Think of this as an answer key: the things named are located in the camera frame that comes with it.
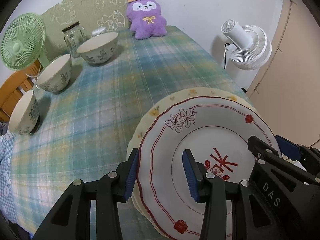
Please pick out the glass jar black lid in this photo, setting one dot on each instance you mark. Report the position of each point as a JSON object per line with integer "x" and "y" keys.
{"x": 73, "y": 37}

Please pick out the white plate red flowers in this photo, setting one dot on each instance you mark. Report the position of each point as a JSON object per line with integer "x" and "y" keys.
{"x": 175, "y": 154}

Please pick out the plaid green tablecloth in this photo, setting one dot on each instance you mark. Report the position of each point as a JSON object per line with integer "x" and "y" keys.
{"x": 86, "y": 128}

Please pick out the blue checkered bear cloth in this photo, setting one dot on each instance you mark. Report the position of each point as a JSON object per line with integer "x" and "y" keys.
{"x": 7, "y": 200}

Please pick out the cream plate orange flowers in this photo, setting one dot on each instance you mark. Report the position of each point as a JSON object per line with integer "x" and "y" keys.
{"x": 155, "y": 109}

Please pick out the green desk fan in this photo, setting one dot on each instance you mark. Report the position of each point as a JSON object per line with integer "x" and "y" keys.
{"x": 23, "y": 42}

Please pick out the green cartoon wall mat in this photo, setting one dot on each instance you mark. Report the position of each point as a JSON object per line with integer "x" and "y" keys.
{"x": 91, "y": 14}

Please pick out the cotton swab container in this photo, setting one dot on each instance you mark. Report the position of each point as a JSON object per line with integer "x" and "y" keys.
{"x": 98, "y": 31}

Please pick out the wooden chair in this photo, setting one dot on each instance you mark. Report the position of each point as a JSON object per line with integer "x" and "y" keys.
{"x": 13, "y": 88}

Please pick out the white standing fan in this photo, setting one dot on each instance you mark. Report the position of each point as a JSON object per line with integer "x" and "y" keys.
{"x": 248, "y": 46}

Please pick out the floral ceramic bowl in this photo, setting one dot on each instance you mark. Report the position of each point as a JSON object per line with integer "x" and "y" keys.
{"x": 25, "y": 115}
{"x": 56, "y": 76}
{"x": 99, "y": 49}

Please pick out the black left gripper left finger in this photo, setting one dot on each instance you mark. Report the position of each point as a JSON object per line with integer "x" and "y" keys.
{"x": 69, "y": 218}

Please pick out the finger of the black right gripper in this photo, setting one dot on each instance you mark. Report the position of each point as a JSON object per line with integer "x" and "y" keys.
{"x": 308, "y": 157}
{"x": 262, "y": 148}

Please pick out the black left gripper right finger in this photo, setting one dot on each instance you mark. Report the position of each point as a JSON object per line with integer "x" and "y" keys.
{"x": 253, "y": 213}

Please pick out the purple plush bunny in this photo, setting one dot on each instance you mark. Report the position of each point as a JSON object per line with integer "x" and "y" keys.
{"x": 146, "y": 19}

